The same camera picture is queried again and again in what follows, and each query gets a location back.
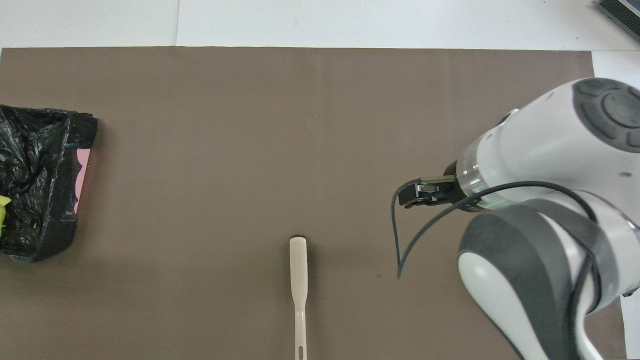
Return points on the beige brush with black bristles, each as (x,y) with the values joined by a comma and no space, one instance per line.
(298,270)

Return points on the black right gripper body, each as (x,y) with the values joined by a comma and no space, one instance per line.
(446,192)

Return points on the brown paper table mat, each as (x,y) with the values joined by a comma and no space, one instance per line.
(250,125)

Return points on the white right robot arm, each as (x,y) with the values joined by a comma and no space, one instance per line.
(530,150)

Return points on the pink plastic bin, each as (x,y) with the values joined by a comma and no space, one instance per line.
(82,170)

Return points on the dark ribbed device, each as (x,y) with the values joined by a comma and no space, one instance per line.
(625,12)

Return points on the yellow foam chunk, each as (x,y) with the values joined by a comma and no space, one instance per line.
(4,207)

